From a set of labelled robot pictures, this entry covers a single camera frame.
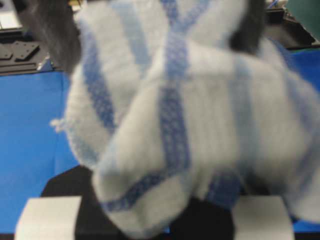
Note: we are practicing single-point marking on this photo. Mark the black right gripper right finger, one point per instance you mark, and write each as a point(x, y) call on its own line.
point(246, 38)

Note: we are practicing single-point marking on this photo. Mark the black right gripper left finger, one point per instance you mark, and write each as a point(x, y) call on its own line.
point(52, 22)

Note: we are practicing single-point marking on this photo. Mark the white blue-striped towel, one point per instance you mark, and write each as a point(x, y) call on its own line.
point(164, 112)

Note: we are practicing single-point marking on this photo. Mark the black white-padded stand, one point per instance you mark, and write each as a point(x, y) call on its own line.
point(68, 210)

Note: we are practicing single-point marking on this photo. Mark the black metal base plate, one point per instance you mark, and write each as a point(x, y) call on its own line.
point(22, 54)

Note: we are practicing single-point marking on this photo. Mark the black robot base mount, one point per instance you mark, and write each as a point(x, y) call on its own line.
point(285, 30)

